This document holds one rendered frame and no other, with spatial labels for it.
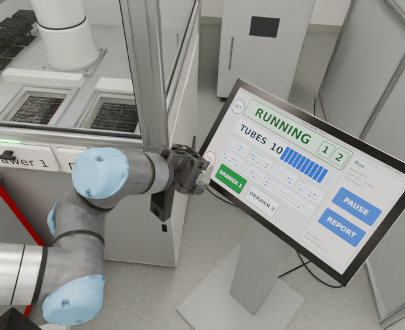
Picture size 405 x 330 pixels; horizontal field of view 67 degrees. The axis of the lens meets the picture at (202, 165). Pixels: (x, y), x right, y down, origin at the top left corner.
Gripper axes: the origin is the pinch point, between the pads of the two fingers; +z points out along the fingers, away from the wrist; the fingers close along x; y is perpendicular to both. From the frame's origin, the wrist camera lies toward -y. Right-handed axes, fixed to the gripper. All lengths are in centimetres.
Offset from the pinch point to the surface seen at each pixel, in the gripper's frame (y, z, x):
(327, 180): 14.0, 14.8, -21.9
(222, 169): 1.3, 14.7, 3.6
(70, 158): -23, 3, 50
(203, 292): -75, 76, 6
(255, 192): 1.2, 14.8, -8.3
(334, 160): 18.8, 14.8, -20.7
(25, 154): -30, -5, 62
